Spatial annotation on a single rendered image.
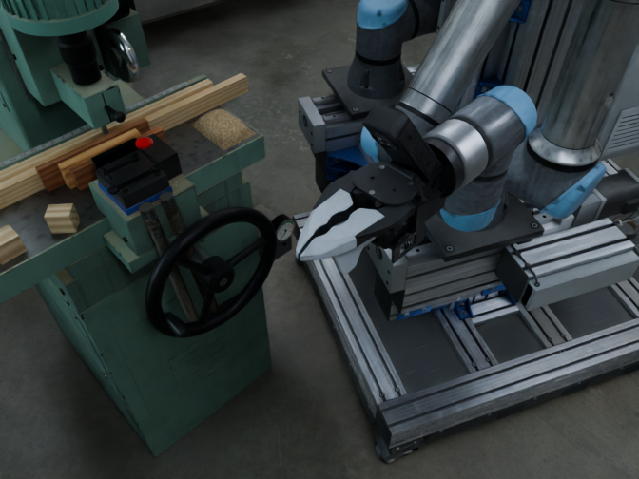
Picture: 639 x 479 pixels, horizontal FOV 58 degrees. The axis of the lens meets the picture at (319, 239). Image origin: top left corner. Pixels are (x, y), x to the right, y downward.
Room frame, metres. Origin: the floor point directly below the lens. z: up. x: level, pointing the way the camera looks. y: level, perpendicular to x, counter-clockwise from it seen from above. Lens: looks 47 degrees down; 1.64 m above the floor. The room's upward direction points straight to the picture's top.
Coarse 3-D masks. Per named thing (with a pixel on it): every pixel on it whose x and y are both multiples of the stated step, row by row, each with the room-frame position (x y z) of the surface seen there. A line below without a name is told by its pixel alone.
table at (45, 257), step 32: (192, 128) 1.01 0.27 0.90; (192, 160) 0.91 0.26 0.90; (224, 160) 0.92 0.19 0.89; (256, 160) 0.97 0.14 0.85; (64, 192) 0.81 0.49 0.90; (0, 224) 0.72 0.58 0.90; (32, 224) 0.72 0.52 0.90; (96, 224) 0.73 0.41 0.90; (32, 256) 0.65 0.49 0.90; (64, 256) 0.68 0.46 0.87; (128, 256) 0.68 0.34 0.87; (0, 288) 0.60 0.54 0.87
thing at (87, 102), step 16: (64, 64) 0.99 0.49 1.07; (64, 80) 0.93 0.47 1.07; (112, 80) 0.93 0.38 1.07; (64, 96) 0.95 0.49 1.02; (80, 96) 0.88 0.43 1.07; (96, 96) 0.89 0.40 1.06; (112, 96) 0.91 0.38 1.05; (80, 112) 0.90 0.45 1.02; (96, 112) 0.88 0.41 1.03; (96, 128) 0.87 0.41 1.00
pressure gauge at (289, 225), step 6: (282, 216) 0.96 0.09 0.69; (276, 222) 0.94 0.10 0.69; (282, 222) 0.94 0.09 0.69; (288, 222) 0.95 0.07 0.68; (294, 222) 0.96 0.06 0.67; (276, 228) 0.93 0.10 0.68; (282, 228) 0.94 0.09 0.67; (288, 228) 0.95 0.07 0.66; (294, 228) 0.96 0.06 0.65; (276, 234) 0.92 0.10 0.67; (282, 234) 0.94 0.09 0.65; (288, 234) 0.95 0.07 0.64; (282, 240) 0.93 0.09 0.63
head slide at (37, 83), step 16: (0, 16) 0.98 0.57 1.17; (16, 32) 0.95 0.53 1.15; (16, 48) 0.97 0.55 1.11; (32, 48) 0.96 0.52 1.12; (48, 48) 0.98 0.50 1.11; (96, 48) 1.04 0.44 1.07; (16, 64) 1.00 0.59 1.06; (32, 64) 0.95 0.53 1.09; (48, 64) 0.97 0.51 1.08; (32, 80) 0.95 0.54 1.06; (48, 80) 0.96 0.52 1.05; (48, 96) 0.96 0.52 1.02
